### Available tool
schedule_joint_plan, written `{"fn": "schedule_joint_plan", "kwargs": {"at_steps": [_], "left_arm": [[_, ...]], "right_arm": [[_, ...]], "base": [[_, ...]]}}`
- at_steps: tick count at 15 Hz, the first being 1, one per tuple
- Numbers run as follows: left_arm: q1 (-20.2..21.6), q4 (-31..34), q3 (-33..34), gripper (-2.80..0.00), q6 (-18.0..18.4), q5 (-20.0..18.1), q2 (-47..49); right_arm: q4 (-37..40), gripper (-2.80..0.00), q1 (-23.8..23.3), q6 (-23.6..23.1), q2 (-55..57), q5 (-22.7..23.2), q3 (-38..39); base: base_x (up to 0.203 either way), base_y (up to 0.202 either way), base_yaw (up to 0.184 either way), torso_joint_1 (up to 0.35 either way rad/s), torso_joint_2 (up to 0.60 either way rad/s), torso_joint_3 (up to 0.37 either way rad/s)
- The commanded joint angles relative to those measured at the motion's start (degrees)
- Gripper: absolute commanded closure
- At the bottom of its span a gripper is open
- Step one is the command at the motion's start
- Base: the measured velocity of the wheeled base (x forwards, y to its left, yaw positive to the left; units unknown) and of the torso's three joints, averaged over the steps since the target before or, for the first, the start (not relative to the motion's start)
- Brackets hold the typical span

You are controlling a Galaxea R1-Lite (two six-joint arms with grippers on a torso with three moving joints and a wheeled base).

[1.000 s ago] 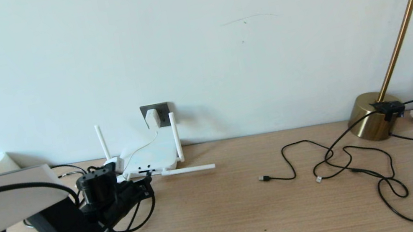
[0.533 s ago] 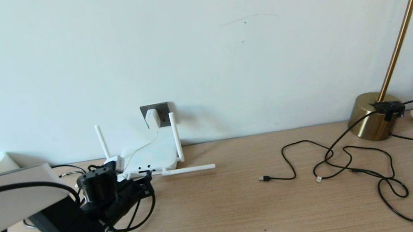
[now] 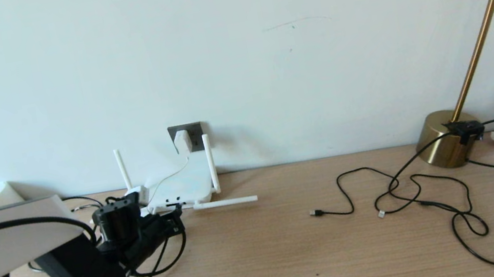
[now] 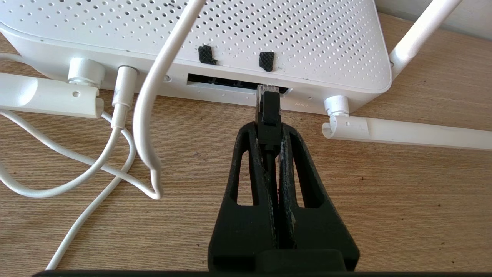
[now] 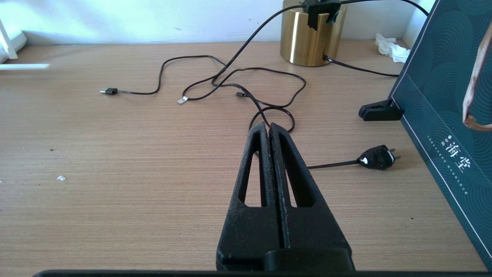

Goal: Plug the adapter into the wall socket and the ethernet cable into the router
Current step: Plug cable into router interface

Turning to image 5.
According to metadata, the black lamp power cord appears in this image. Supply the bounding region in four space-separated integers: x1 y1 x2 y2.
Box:
183 0 429 170

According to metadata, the black plastic clip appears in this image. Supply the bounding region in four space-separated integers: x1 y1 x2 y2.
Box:
358 99 405 122

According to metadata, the black power plug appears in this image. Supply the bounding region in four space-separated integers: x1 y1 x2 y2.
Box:
357 145 401 170

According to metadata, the crumpled white tissue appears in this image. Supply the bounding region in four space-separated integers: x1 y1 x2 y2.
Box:
375 33 411 63

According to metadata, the white wifi router with antennas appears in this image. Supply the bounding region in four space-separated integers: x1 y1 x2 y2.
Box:
0 17 50 70

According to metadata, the black inline cord switch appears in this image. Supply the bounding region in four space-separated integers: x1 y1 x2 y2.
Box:
304 0 342 30

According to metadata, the beige bag handle strap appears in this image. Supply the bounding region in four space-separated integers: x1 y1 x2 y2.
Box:
462 27 492 131

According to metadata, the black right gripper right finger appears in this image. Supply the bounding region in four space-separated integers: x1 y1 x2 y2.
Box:
270 122 351 251

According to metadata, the brass desk lamp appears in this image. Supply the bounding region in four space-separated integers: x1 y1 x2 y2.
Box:
280 0 347 67

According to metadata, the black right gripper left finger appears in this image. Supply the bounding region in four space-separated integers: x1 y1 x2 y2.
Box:
216 122 285 272

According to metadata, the black usb charging cable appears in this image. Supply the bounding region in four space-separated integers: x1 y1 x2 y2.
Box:
99 55 307 133

